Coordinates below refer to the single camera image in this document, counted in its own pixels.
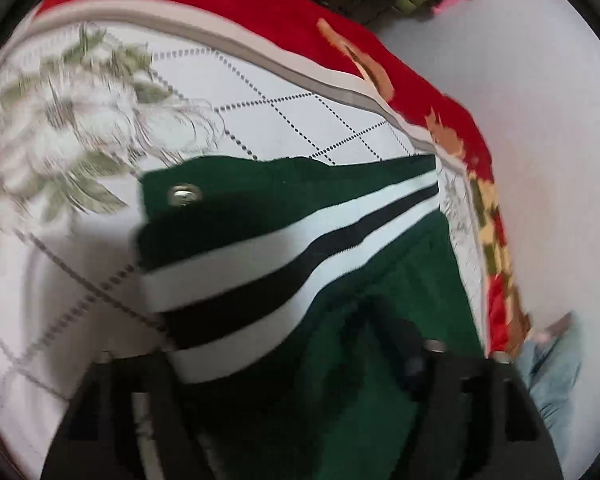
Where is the green white varsity jacket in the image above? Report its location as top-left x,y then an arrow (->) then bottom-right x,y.
136,155 -> 482,479

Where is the light blue quilted duvet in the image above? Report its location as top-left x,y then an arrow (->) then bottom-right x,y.
515,312 -> 582,462

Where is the red floral blanket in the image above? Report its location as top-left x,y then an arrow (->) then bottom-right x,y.
40,0 -> 531,356

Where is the white diamond pattern cloth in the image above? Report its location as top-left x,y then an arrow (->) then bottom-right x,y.
0,0 -> 486,479

